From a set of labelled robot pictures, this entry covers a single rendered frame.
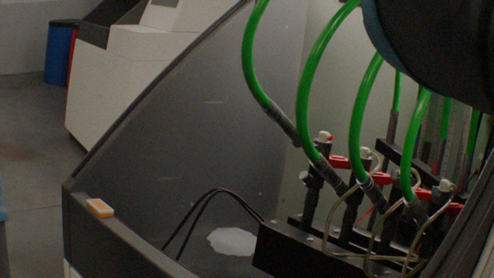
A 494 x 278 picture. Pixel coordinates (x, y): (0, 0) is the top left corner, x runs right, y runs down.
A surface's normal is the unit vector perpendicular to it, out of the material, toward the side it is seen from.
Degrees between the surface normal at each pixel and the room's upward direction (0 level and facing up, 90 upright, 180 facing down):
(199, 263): 0
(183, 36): 90
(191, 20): 90
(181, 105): 90
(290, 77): 90
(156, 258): 0
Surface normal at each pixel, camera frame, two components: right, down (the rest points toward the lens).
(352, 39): -0.73, 0.06
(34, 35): 0.74, 0.27
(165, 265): 0.14, -0.96
